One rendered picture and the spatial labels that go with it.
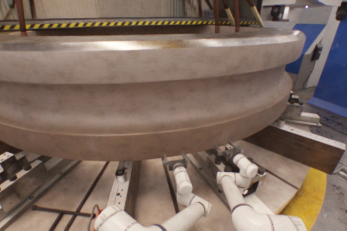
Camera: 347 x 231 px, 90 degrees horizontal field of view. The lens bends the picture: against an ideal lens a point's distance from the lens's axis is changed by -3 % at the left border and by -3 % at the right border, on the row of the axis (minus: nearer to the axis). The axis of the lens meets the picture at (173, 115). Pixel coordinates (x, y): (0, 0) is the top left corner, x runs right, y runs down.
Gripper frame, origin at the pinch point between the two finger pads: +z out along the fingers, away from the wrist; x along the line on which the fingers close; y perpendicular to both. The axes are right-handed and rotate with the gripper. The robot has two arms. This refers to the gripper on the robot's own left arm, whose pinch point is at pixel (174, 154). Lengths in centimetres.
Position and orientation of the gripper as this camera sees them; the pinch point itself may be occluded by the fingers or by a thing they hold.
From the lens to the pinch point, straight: 140.3
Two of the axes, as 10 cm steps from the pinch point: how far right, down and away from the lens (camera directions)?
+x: -9.8, 1.0, -1.9
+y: 0.0, -8.8, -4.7
